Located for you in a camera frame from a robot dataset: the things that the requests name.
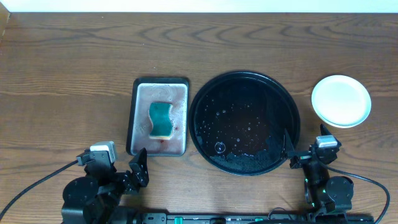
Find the light blue plate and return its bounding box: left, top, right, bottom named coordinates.
left=311, top=75, right=372, bottom=128

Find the green yellow sponge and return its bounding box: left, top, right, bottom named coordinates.
left=149, top=102, right=173, bottom=139

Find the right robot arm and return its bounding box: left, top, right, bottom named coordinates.
left=282, top=124, right=354, bottom=223

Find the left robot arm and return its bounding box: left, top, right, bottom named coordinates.
left=62, top=148, right=149, bottom=224

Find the black round serving tray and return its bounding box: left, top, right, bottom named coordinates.
left=188, top=71, right=300, bottom=176

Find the black rectangular soapy tray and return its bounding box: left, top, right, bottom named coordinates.
left=126, top=77, right=189, bottom=156

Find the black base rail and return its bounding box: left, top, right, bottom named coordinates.
left=131, top=211, right=374, bottom=224

